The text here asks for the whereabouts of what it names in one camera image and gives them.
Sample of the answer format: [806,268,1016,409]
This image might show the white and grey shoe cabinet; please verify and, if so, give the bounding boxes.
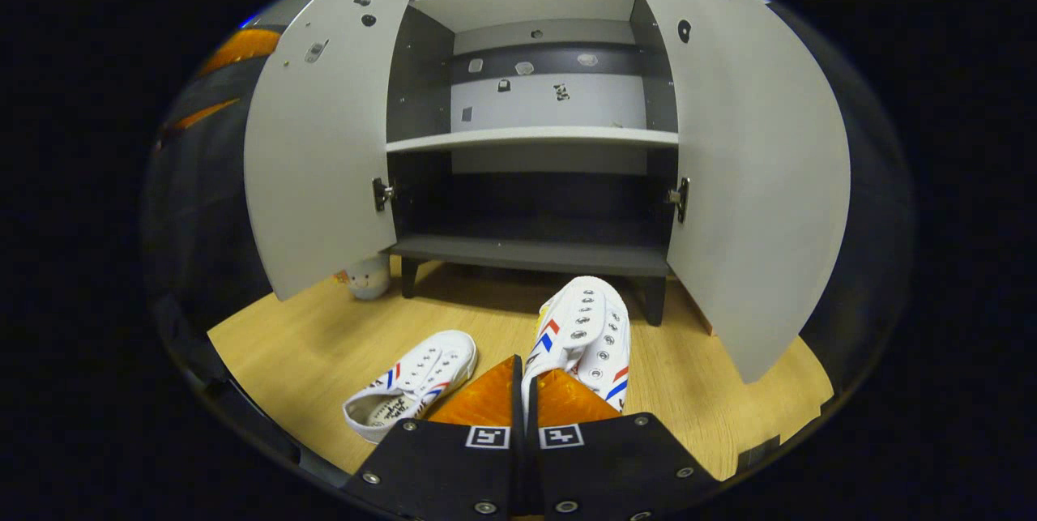
[243,0,851,384]

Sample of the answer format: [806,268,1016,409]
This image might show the white cabinet door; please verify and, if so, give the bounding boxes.
[243,0,418,301]
[620,0,851,384]

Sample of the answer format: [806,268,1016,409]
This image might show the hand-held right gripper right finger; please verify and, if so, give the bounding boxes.
[527,369,722,521]

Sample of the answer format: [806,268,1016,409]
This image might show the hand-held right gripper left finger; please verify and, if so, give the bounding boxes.
[340,355,526,521]

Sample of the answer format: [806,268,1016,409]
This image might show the white plush toy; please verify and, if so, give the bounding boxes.
[336,254,392,301]

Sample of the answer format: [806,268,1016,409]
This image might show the white striped canvas shoe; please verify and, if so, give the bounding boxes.
[523,276,631,416]
[343,331,479,445]

